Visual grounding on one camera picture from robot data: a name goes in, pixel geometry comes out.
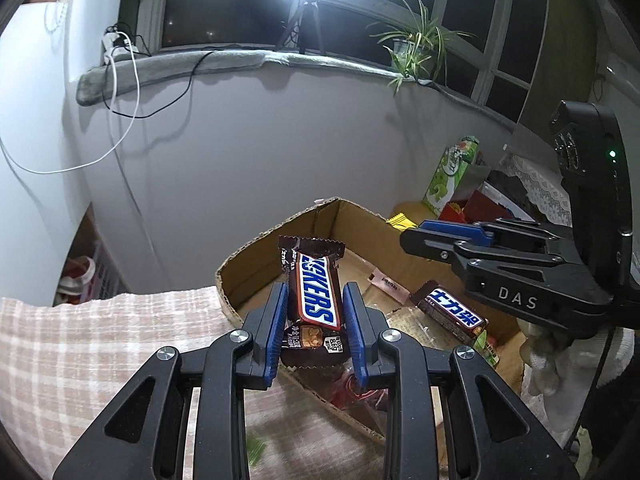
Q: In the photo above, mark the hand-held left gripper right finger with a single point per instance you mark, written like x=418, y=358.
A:
x=357, y=332

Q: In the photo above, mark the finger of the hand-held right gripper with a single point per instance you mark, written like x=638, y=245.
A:
x=450, y=230
x=500, y=252

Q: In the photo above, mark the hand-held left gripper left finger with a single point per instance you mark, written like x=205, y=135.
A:
x=267, y=330

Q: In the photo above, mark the pink snack packet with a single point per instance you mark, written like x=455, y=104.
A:
x=387, y=284

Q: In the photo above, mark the brown chocolate bar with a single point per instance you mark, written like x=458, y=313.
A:
x=450, y=312
x=312, y=285

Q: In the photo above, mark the cardboard box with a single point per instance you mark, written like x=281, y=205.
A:
x=320, y=222

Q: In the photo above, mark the person's right hand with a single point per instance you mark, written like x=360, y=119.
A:
x=550, y=360

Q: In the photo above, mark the red box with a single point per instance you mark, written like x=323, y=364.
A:
x=475, y=207

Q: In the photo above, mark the yellow zigzag-edged packet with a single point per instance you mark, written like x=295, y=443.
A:
x=402, y=222

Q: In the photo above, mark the green drink carton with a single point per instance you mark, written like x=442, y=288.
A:
x=450, y=175

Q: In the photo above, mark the red candy packet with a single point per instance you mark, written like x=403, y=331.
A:
x=345, y=390

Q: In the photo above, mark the white lace cloth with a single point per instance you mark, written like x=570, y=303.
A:
x=540, y=185

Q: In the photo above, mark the small colourful packet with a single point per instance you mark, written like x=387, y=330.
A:
x=487, y=350

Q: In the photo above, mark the green candy packet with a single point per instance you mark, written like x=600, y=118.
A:
x=256, y=450

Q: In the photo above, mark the checked beige blanket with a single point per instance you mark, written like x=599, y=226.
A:
x=100, y=350

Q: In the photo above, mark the potted spider plant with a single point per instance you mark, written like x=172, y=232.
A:
x=415, y=45

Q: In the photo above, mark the red and white bag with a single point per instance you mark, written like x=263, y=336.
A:
x=77, y=275

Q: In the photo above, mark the black tripod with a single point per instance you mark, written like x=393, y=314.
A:
x=302, y=25

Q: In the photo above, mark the grey windowsill cloth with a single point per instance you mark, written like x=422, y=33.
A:
x=175, y=67

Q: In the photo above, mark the window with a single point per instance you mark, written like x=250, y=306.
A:
x=225, y=20

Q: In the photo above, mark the white power strip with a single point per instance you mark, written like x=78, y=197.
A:
x=117, y=45

